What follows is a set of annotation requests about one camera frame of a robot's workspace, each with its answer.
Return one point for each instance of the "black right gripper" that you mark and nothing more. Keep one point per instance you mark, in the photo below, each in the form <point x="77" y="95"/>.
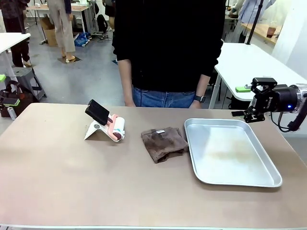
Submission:
<point x="275" y="99"/>

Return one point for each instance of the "person's left forearm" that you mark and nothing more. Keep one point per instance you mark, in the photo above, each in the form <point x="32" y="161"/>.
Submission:
<point x="203" y="85"/>

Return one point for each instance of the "brown microfiber cloth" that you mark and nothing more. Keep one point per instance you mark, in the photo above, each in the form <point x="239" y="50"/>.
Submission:
<point x="163" y="143"/>

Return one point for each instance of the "grey metal stool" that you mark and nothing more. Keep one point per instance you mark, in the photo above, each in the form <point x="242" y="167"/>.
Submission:
<point x="28" y="76"/>

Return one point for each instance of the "black tripod pole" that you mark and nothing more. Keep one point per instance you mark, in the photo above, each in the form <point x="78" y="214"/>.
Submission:
<point x="254" y="21"/>

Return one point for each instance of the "person's right forearm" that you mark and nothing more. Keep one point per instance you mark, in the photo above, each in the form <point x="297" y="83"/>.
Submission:
<point x="126" y="80"/>

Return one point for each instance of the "person's left hand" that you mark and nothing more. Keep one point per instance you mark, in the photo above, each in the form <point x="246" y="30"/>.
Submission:
<point x="195" y="105"/>

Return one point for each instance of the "bystander in beige trousers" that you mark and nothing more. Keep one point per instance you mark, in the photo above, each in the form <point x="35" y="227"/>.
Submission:
<point x="63" y="26"/>

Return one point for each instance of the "wooden top desk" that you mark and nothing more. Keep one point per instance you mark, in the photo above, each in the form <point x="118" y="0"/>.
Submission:
<point x="79" y="9"/>

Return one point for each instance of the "silver metal tray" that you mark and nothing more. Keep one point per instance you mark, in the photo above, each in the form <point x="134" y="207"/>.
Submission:
<point x="230" y="158"/>

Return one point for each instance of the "person's right hand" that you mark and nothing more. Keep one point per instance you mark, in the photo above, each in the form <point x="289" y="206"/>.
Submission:
<point x="130" y="103"/>

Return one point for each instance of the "black backpack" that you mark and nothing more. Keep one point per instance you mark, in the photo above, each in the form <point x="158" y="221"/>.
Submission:
<point x="102" y="23"/>

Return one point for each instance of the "wooden workbench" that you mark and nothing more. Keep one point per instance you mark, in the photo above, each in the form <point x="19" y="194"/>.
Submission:
<point x="261" y="31"/>

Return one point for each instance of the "blue plastic bag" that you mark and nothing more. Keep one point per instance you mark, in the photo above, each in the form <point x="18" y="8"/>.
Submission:
<point x="81" y="40"/>

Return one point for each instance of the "person's blue jeans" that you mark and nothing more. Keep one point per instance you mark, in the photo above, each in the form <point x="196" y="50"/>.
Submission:
<point x="165" y="99"/>

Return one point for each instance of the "metal floor plate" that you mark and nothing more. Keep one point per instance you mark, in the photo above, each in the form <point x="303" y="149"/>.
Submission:
<point x="69" y="60"/>

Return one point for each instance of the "red drink cup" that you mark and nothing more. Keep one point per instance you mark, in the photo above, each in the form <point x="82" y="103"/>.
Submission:
<point x="271" y="32"/>

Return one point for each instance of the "bystander in dark clothes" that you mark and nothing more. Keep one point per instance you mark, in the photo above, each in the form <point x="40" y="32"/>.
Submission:
<point x="14" y="28"/>

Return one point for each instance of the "person's black sweater torso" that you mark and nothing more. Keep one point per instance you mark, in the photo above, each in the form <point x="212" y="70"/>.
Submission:
<point x="168" y="43"/>

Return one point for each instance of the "brown bag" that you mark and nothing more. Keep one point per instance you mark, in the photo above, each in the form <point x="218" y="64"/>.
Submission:
<point x="25" y="98"/>

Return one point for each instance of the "cardboard box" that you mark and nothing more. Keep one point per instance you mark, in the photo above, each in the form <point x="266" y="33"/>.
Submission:
<point x="50" y="33"/>

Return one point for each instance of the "black wrist watch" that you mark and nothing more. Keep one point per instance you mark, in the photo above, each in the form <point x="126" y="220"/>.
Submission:
<point x="200" y="98"/>

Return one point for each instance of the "silver metal can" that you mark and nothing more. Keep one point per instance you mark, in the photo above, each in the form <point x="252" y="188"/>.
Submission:
<point x="11" y="113"/>

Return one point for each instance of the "white folded metal stand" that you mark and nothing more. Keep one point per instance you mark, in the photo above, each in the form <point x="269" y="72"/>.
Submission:
<point x="92" y="133"/>

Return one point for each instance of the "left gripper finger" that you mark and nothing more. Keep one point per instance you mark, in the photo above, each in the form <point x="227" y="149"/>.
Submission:
<point x="10" y="101"/>
<point x="2" y="78"/>

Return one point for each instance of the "large white side table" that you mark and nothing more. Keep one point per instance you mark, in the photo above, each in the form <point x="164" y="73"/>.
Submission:
<point x="249" y="62"/>

